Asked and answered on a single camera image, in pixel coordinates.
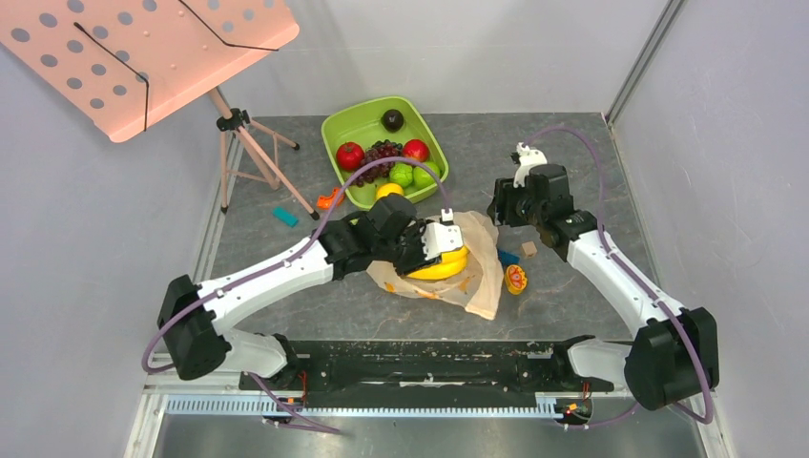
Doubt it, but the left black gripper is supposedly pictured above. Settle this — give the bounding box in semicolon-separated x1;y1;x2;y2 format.
375;219;443;277

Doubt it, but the yellow fake banana bunch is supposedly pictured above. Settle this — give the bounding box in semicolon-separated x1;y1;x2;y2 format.
407;245;469;281

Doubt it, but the beige plastic banana-print bag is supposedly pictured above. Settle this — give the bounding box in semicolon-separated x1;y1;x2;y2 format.
366;211;504;321

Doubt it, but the red fake grape bunch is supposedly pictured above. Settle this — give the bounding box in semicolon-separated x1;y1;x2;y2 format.
353;140;404;187

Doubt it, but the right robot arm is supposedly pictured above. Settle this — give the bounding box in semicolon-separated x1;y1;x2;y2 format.
487;164;719;421

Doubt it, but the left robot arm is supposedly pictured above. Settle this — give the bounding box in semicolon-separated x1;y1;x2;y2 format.
156;195;439;389

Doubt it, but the yellow fake lemon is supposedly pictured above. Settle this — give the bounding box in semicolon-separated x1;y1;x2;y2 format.
375;182;404;201

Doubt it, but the green fake apple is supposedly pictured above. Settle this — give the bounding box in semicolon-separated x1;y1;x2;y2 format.
412;161;441;190

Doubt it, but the green bumpy fake fruit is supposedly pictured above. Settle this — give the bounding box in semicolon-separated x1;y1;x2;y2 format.
388;162;414;189

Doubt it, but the red fake apple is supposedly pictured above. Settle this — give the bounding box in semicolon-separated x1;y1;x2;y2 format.
402;138;430;162

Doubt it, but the red fake pomegranate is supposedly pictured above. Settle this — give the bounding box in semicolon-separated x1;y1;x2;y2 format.
335;141;365;172

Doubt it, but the dark purple fake plum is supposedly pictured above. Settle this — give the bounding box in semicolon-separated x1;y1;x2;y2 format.
381;109;405;133

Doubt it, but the small wooden block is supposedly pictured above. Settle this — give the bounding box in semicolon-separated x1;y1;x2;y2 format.
521;241;538;259

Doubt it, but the blue toy brick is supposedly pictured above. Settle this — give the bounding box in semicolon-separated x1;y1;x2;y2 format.
497;249;520;267

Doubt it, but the yellow orange round toy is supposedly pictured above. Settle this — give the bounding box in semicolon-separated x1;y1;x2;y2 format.
504;264;528;296

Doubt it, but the orange curved toy block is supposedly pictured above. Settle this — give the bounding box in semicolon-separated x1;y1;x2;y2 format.
316;187;344;211

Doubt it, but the teal toy block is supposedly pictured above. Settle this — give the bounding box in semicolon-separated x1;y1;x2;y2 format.
272;207;299;228

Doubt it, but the green plastic basin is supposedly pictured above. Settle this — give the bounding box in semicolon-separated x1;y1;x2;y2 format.
322;96;449;210

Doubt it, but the pink music stand tripod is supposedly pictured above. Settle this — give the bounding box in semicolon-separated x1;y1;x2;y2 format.
207;87;320;220

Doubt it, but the pink perforated music stand desk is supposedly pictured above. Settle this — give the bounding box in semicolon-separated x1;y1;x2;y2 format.
1;0;300;143

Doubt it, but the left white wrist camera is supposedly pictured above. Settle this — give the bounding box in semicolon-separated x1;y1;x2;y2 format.
422;209;464;260

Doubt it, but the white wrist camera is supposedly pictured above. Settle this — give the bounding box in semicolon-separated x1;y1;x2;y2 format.
510;142;548;188
422;209;464;260

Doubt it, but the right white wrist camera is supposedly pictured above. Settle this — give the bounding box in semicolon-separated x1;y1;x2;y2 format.
510;142;548;188

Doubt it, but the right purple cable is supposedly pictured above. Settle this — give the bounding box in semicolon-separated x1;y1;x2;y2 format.
524;123;716;431

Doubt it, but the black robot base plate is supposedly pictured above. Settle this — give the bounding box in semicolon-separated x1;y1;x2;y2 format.
264;340;615;393

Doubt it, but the aluminium frame rail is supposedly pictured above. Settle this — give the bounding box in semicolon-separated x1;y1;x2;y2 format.
125;370;736;457

